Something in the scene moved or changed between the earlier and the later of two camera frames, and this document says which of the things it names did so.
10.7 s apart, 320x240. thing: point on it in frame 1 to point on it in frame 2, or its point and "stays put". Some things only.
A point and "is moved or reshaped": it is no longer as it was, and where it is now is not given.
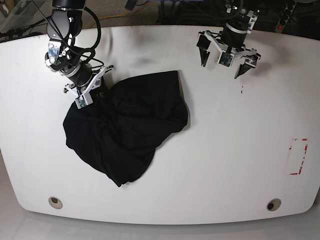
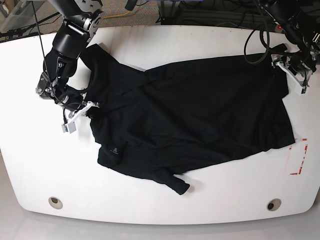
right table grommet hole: x=273 y=204 stays put
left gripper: x=84 y=77 to x=72 y=100
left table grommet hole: x=55 y=202 stays put
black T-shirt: x=120 y=131 is moved or reshaped
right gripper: x=232 y=41 to x=298 y=70
